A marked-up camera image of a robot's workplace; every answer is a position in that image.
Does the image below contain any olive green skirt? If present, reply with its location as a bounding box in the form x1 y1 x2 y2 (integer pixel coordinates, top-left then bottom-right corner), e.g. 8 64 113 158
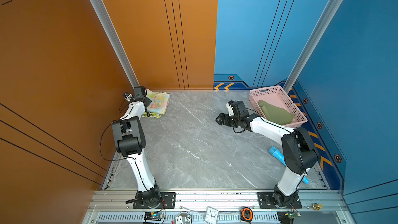
258 100 294 125

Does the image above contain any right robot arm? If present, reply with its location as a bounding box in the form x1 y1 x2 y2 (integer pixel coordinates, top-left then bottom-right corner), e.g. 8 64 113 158
216 101 320 208

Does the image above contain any brass round knob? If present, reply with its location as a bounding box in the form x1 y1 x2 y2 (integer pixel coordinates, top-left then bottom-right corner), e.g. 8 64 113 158
313 203 323 211

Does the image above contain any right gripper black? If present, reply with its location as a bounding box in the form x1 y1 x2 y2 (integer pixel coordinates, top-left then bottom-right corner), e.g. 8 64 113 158
215 112 241 127

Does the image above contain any pink plastic basket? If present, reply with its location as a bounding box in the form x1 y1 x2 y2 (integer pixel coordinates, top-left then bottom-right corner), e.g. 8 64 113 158
249 86 307 128

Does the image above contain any pastel floral skirt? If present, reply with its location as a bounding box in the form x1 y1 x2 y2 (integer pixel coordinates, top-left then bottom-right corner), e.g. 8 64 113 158
147 89 171 115

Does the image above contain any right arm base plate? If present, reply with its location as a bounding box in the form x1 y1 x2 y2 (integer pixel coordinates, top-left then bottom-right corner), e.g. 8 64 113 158
257 191 302 209

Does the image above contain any orange black tape measure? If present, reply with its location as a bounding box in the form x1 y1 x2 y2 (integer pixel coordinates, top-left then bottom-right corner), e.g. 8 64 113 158
240 207 254 224

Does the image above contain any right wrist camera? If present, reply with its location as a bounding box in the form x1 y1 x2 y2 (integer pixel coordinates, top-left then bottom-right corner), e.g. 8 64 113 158
226 101 235 116

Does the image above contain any green circuit board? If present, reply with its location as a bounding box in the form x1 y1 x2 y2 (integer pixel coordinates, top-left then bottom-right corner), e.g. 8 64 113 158
143 212 164 224

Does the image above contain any white square clock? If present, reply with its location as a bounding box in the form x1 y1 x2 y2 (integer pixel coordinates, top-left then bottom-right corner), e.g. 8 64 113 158
204 207 219 224

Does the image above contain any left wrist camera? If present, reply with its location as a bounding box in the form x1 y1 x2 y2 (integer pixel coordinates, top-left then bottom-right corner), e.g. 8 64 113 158
123 92 134 102

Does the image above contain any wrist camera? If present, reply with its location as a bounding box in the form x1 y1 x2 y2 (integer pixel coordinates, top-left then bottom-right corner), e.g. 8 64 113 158
123 92 134 102
226 101 235 116

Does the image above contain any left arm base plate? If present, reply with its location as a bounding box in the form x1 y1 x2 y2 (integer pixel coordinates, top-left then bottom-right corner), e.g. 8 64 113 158
132 191 176 209

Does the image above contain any white power plug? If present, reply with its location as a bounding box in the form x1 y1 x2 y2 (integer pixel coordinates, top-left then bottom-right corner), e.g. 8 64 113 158
174 212 192 224

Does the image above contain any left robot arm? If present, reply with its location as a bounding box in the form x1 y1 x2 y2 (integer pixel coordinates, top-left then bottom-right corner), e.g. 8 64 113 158
112 86 162 208

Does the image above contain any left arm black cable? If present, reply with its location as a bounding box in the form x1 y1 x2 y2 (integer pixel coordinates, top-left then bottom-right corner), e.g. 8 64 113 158
99 119 128 162

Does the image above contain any light blue plastic tube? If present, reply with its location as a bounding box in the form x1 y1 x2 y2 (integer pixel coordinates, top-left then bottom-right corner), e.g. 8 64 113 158
268 147 309 184

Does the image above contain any lemon print skirt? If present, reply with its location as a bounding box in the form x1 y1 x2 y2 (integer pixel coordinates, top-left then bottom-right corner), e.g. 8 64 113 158
142 112 163 119

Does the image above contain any black board with wires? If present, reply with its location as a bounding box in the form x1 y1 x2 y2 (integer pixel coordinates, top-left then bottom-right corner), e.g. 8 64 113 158
277 212 301 224

